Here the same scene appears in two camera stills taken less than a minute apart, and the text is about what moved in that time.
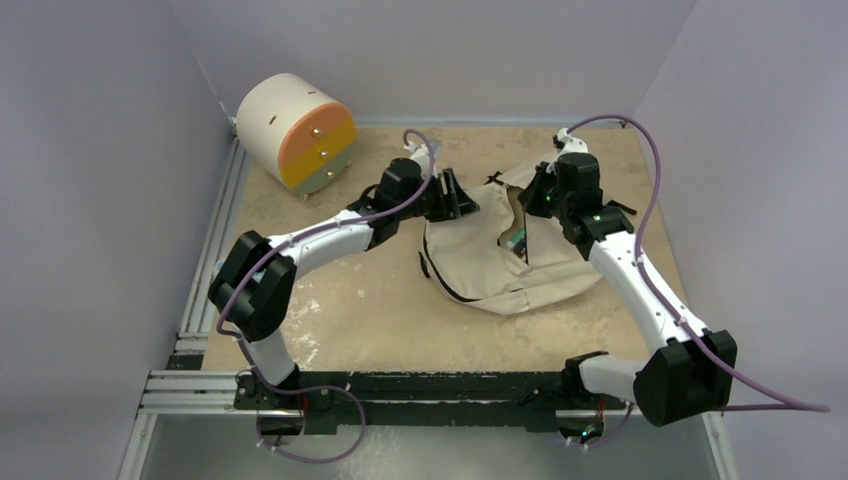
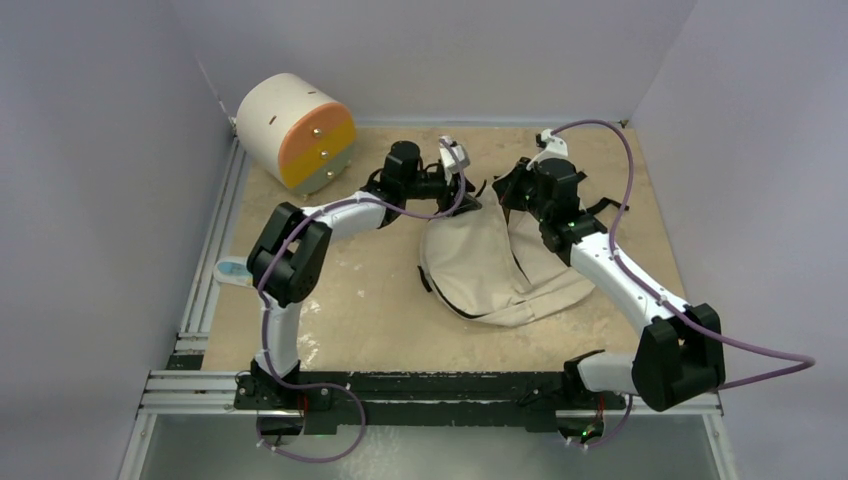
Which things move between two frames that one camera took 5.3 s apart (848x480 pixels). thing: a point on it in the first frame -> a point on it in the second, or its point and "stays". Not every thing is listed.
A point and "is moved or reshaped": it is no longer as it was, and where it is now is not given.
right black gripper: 528,198 -> 505,188
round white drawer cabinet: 290,128 stays
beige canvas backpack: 501,258 is moved or reshaped
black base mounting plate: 443,402 stays
